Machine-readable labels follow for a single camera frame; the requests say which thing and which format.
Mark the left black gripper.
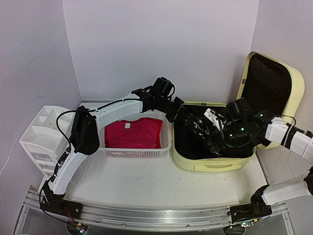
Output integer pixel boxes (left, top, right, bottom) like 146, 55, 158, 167
157, 96, 192, 123

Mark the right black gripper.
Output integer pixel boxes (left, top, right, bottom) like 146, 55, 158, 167
203, 118, 247, 154

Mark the pale yellow hard-shell suitcase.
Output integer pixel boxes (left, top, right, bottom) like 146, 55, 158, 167
173, 52, 313, 172

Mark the red Kungfu print t-shirt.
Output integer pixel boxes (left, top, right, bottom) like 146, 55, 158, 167
104, 119, 164, 149

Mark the white plastic drawer organizer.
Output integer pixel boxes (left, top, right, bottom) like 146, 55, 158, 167
19, 105, 74, 178

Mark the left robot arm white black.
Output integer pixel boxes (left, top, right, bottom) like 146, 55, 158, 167
43, 89, 183, 214

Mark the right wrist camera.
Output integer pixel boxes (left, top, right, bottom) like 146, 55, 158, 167
204, 108, 225, 130

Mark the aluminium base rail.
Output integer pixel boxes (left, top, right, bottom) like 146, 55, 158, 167
23, 186, 288, 230

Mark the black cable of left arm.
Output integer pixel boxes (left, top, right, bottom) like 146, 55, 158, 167
56, 109, 84, 147

